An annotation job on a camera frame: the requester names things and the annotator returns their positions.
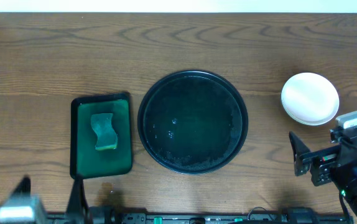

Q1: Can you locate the black rectangular water tray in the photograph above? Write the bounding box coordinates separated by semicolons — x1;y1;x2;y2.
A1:
70;93;132;179

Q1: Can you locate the white plate with green smear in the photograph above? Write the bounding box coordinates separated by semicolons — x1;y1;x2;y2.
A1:
280;72;340;126

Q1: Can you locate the black round tray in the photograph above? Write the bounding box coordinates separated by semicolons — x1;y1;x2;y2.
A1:
137;70;249;174

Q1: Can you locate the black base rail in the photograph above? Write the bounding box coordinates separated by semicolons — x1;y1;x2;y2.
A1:
46;207;355;224

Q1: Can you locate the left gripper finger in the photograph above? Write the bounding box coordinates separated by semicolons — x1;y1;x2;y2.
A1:
11;175;31;197
65;175;89;224

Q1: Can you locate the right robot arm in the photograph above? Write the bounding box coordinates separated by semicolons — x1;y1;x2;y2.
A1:
289;125;357;217

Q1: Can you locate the green scouring sponge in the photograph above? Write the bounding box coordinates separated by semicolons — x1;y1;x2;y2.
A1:
91;113;118;151

